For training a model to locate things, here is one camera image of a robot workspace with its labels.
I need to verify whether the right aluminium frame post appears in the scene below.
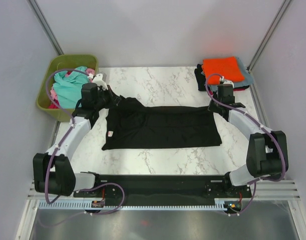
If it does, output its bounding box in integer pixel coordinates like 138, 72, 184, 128
246, 0, 292, 73

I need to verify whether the teal t shirt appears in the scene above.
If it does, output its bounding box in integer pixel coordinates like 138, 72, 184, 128
53, 66, 90, 109

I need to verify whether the red garment in bin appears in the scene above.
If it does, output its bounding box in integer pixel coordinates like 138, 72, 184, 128
48, 99, 59, 109

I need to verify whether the left aluminium frame post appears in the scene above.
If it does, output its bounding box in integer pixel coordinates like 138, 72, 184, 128
27, 0, 64, 56

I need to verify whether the olive green plastic bin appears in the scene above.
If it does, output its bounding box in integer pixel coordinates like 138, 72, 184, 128
36, 54, 98, 122

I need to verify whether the folded black t shirt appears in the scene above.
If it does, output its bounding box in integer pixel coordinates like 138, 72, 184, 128
194, 64, 254, 92

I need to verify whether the white slotted cable duct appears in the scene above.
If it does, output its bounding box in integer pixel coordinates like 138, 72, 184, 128
39, 198, 243, 210

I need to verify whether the folded crimson t shirt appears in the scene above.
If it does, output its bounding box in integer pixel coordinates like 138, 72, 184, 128
207, 86, 249, 96

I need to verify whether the folded orange t shirt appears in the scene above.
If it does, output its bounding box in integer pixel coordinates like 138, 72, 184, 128
202, 56, 245, 85

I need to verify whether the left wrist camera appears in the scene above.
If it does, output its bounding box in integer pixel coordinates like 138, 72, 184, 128
88, 73, 108, 91

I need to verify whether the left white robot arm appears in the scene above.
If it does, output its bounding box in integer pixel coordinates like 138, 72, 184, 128
33, 83, 122, 197

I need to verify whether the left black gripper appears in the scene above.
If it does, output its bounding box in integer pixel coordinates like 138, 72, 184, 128
94, 85, 121, 111

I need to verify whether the pink t shirt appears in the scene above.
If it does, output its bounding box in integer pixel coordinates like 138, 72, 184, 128
50, 68, 95, 101

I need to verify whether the black t shirt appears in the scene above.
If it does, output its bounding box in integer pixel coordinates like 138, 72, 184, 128
102, 97, 222, 151
194, 64, 254, 92

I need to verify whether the aluminium frame post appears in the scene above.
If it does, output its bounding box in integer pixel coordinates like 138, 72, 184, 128
27, 0, 64, 56
246, 0, 292, 73

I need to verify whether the folded grey t shirt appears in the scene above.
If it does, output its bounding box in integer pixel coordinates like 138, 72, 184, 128
203, 56, 253, 89

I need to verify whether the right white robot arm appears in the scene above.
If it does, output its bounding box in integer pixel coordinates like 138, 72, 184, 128
208, 94, 288, 197

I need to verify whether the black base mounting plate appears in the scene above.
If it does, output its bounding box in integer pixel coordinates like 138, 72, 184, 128
74, 174, 251, 206

